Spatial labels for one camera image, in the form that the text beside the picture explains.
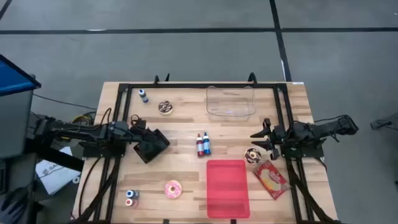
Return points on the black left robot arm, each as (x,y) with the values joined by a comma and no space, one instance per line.
(77,132)

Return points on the monitor with blue screen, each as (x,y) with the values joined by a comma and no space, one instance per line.
(12,118)

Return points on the dark stand foot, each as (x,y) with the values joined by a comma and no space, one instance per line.
(381,124)

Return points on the blue ink bottle tall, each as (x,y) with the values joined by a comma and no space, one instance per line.
(207,146)

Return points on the pink frosted donut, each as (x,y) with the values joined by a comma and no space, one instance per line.
(173,189)

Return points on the dark blue grey-label bottle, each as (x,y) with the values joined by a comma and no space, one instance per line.
(143,96)

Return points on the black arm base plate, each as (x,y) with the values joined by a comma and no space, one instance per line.
(311,152)
(93,153)

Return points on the small black tray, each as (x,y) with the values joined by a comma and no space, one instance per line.
(155,155)

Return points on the chocolate donut with white stripes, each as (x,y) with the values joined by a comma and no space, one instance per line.
(165,107)

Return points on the chocolate donut with sprinkles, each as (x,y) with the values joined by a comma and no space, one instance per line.
(252,155)

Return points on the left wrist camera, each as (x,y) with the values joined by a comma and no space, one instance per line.
(140,124)

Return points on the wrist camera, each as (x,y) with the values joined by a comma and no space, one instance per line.
(275,154)
(140,124)

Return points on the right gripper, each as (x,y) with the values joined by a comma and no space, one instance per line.
(278,136)

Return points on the black metal beam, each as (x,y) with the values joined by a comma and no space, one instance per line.
(56,157)

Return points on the person's hand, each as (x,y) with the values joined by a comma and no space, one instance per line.
(14,205)

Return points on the orange red ink bottle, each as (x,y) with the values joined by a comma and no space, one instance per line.
(130,202)

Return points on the white printed paper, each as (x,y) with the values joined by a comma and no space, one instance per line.
(53,177)

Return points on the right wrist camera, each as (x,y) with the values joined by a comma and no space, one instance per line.
(275,154)

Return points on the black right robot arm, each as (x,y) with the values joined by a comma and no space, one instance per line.
(326,127)

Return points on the black aluminium table frame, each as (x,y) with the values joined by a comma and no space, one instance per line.
(186,85)

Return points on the red snack packet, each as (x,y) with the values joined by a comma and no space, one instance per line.
(271,180)

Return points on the red plastic tray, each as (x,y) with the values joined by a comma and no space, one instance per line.
(228,189)

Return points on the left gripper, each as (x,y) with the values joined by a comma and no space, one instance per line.
(136,134)

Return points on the bright blue ink bottle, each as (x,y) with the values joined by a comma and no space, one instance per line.
(132,194)

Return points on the clear plastic tray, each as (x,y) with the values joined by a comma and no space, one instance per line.
(230,102)

